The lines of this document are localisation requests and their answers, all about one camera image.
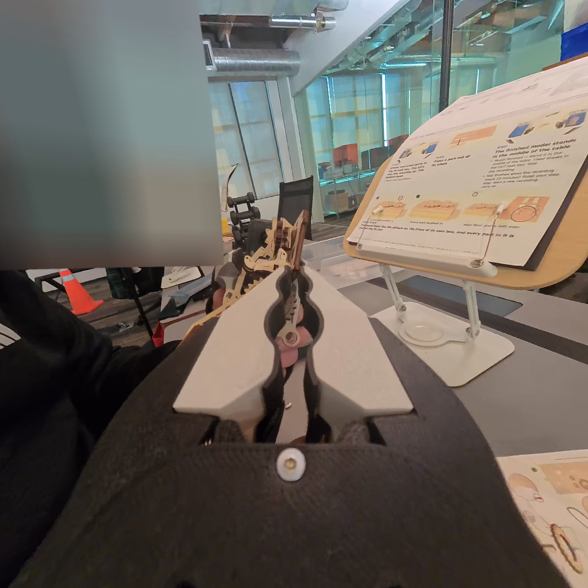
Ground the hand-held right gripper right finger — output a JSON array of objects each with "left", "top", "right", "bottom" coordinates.
[{"left": 299, "top": 266, "right": 414, "bottom": 431}]

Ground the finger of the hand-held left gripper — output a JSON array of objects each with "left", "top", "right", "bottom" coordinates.
[{"left": 215, "top": 265, "right": 245, "bottom": 296}]

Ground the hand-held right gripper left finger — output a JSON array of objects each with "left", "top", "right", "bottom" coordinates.
[{"left": 173, "top": 266, "right": 292, "bottom": 427}]

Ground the brown wooden model assembly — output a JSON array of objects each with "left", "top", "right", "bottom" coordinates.
[{"left": 184, "top": 210, "right": 309, "bottom": 350}]

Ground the person's left forearm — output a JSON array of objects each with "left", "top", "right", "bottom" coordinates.
[{"left": 106, "top": 340, "right": 182, "bottom": 396}]

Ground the person's left hand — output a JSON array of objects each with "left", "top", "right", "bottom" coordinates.
[{"left": 276, "top": 325, "right": 315, "bottom": 369}]

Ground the black dumbbell rack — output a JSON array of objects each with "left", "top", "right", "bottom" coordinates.
[{"left": 227, "top": 192, "right": 262, "bottom": 244}]

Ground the grey pouch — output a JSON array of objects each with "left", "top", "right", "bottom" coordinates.
[{"left": 169, "top": 278, "right": 216, "bottom": 306}]

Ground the black mesh chair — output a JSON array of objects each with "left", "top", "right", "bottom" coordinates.
[{"left": 279, "top": 176, "right": 314, "bottom": 242}]

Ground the clear plastic container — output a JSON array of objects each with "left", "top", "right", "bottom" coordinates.
[{"left": 301, "top": 239, "right": 384, "bottom": 288}]

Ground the wooden book stand white base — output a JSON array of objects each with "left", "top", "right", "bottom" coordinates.
[{"left": 344, "top": 57, "right": 588, "bottom": 387}]

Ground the blue mat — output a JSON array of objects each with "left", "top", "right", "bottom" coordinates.
[{"left": 400, "top": 276, "right": 524, "bottom": 318}]

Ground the striped orange traffic cone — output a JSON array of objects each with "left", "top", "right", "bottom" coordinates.
[{"left": 59, "top": 269, "right": 105, "bottom": 316}]

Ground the person's black clothing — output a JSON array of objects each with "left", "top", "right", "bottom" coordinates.
[{"left": 0, "top": 269, "right": 180, "bottom": 588}]

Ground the white printed instruction page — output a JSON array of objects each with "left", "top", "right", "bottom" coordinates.
[{"left": 347, "top": 57, "right": 588, "bottom": 272}]

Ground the open instruction booklet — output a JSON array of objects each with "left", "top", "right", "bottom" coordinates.
[{"left": 496, "top": 452, "right": 588, "bottom": 588}]

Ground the black vertical pole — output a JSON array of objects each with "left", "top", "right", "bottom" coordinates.
[{"left": 438, "top": 0, "right": 455, "bottom": 113}]

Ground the blue storage box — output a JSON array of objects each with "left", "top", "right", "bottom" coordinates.
[{"left": 561, "top": 18, "right": 588, "bottom": 60}]

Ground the short silver duct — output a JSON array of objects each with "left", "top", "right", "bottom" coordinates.
[{"left": 202, "top": 40, "right": 300, "bottom": 74}]

